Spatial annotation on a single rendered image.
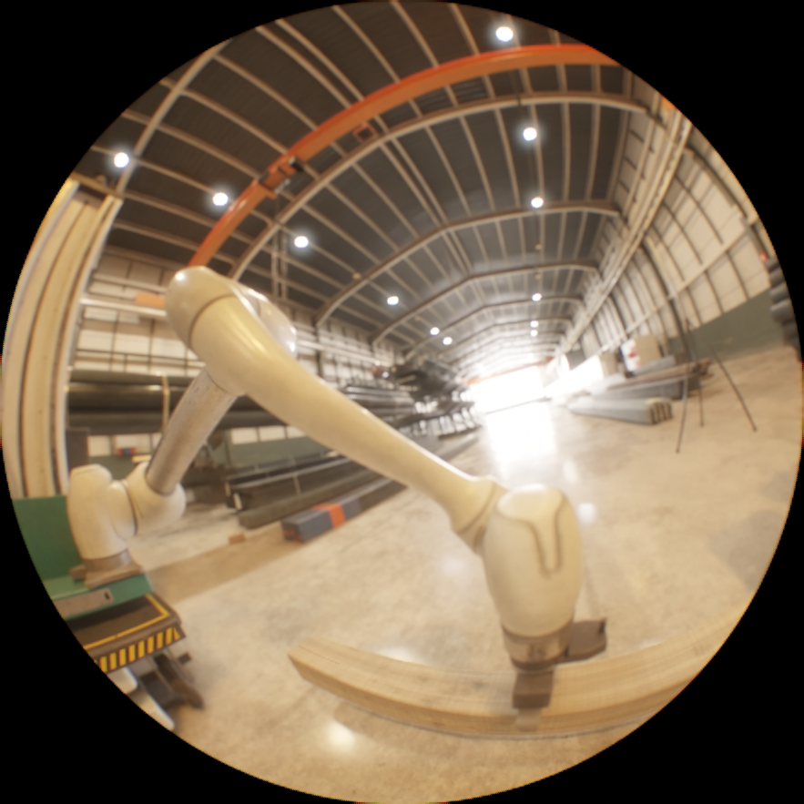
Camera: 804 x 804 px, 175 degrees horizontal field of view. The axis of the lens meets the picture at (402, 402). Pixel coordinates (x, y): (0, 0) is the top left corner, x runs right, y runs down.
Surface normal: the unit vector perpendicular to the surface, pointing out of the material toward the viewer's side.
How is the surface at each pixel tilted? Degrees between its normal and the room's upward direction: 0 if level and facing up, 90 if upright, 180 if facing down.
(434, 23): 170
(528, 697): 90
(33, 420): 90
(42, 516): 90
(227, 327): 84
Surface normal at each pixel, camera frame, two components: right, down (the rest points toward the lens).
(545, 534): -0.21, -0.37
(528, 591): -0.52, -0.05
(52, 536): 0.93, -0.25
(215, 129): 0.36, 0.91
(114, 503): 0.96, -0.29
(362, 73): 0.07, 1.00
